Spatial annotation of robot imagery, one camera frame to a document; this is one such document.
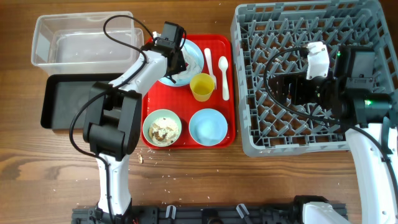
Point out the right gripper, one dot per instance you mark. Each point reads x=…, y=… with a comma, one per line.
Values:
x=298, y=81

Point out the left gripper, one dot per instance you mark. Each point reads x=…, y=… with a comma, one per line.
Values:
x=181, y=64

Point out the white napkin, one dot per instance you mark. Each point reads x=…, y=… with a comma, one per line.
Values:
x=191, y=66

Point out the yellow plastic cup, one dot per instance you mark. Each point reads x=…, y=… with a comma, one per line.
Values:
x=202, y=86

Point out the green bowl with leftovers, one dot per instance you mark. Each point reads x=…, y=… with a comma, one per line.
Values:
x=161, y=128

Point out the light blue bowl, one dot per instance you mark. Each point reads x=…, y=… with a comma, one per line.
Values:
x=208, y=127

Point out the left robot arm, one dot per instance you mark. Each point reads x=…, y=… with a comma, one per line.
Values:
x=112, y=147

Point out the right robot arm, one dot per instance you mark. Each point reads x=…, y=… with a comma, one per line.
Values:
x=368, y=118

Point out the grey dishwasher rack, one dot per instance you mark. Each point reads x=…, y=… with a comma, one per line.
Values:
x=260, y=31

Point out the light blue plate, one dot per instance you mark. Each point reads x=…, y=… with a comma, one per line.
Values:
x=194, y=51

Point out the white plastic fork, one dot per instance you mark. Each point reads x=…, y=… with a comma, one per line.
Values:
x=208, y=58

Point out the white plastic spoon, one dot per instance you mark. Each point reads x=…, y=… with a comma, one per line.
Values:
x=223, y=66

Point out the red serving tray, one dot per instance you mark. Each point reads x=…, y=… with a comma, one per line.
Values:
x=180, y=100

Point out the clear plastic bin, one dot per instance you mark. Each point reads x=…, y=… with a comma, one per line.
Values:
x=76, y=44

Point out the black plastic tray bin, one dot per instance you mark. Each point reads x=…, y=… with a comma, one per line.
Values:
x=65, y=94

